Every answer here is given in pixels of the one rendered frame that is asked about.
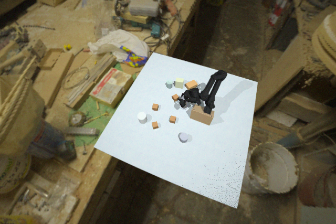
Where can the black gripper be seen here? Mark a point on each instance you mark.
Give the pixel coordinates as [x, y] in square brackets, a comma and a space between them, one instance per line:
[183, 102]

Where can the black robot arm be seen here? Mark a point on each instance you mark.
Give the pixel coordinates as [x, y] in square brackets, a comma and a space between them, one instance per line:
[215, 79]

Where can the glass french press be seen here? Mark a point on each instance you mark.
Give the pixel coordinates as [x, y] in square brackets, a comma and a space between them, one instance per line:
[186, 106]

